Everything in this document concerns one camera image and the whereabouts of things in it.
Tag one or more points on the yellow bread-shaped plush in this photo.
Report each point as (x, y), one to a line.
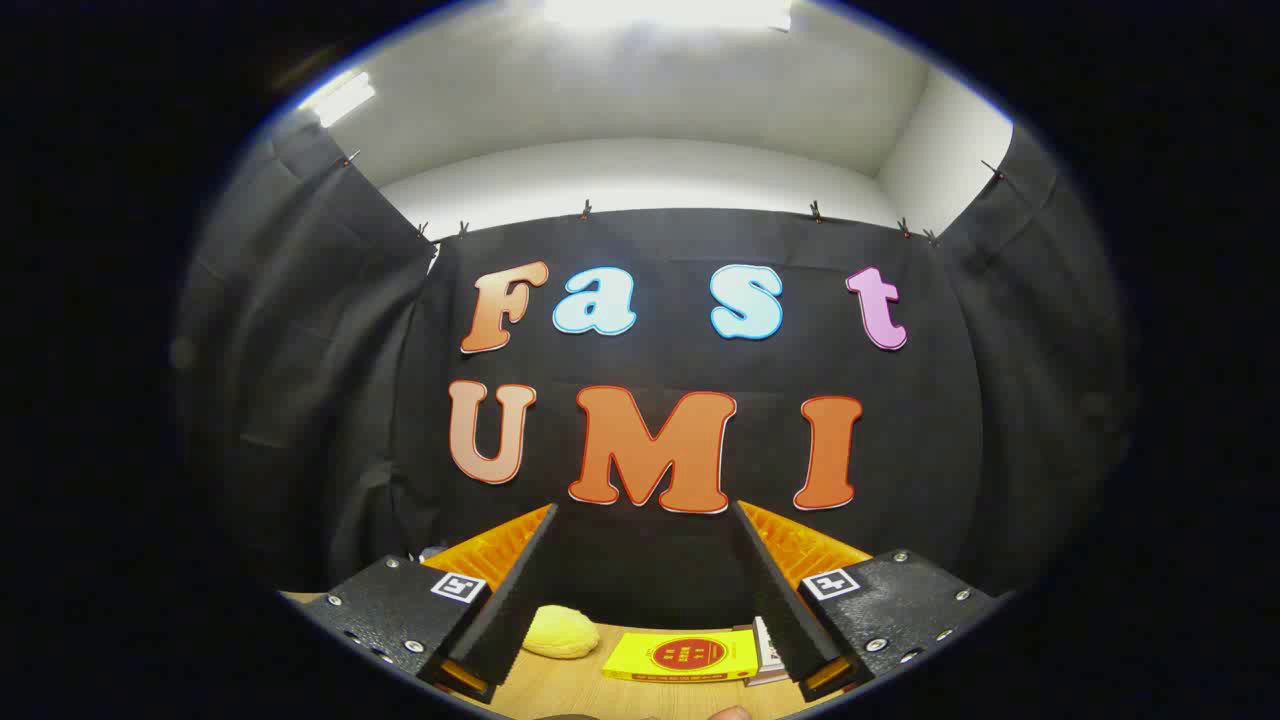
(560, 632)

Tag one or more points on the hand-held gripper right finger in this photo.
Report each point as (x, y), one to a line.
(775, 600)

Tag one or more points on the white book colourful cover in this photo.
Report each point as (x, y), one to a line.
(768, 640)

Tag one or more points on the white book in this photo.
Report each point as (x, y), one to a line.
(768, 678)

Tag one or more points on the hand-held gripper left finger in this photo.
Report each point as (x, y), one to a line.
(515, 610)

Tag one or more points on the yellow book red emblem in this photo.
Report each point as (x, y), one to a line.
(680, 655)

